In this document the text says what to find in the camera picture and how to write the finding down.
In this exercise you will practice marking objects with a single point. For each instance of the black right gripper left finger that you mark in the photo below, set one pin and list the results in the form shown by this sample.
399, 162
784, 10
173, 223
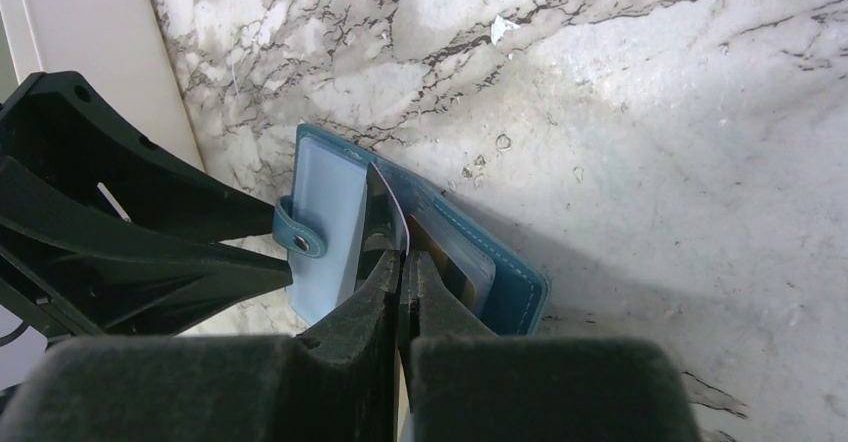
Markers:
337, 381

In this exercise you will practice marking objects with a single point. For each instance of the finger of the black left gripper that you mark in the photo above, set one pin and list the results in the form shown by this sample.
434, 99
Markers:
69, 270
58, 127

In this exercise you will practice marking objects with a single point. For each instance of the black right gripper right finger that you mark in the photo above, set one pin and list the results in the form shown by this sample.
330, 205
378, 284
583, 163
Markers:
467, 383

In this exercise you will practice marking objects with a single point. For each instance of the blue leather card holder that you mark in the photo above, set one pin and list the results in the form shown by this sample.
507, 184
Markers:
321, 224

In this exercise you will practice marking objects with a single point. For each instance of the gold credit card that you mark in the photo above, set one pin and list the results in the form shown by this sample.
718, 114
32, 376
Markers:
464, 273

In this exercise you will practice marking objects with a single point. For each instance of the white oblong plastic tray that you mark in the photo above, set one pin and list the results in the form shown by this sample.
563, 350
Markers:
116, 45

